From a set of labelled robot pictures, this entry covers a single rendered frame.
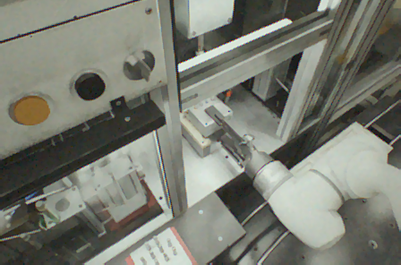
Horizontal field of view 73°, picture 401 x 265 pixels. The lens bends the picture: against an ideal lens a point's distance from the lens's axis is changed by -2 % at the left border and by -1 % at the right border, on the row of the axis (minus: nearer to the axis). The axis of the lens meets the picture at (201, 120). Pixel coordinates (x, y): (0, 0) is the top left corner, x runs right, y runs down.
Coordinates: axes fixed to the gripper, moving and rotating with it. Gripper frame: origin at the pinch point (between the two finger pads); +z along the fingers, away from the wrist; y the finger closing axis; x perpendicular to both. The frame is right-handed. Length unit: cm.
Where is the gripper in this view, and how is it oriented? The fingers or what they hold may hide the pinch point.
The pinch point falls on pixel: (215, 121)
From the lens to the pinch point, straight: 79.0
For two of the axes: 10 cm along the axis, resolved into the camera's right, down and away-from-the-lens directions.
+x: -8.1, 4.5, -3.8
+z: -5.8, -6.3, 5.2
